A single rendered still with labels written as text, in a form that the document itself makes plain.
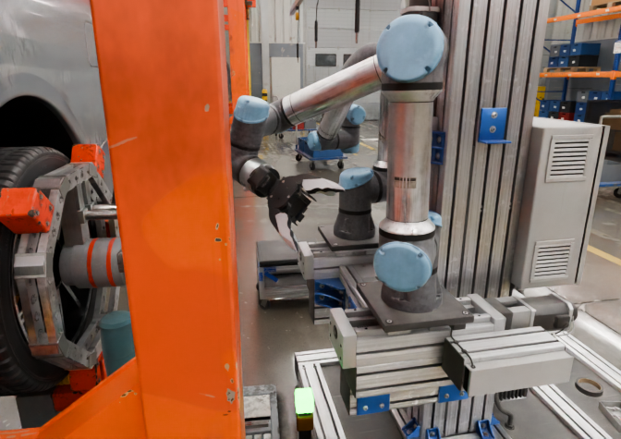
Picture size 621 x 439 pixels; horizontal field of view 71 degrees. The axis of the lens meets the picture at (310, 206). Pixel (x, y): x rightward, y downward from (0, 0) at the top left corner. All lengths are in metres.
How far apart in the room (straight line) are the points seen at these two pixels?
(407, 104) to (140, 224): 0.51
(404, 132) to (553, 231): 0.68
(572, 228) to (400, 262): 0.68
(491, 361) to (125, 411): 0.78
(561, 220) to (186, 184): 1.07
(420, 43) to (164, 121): 0.46
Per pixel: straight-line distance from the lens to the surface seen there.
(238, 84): 4.83
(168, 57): 0.64
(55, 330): 1.20
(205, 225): 0.67
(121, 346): 1.31
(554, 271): 1.47
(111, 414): 0.89
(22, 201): 1.11
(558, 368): 1.24
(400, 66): 0.83
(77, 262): 1.34
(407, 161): 0.87
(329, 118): 1.62
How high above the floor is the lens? 1.35
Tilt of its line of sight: 16 degrees down
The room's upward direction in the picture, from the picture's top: straight up
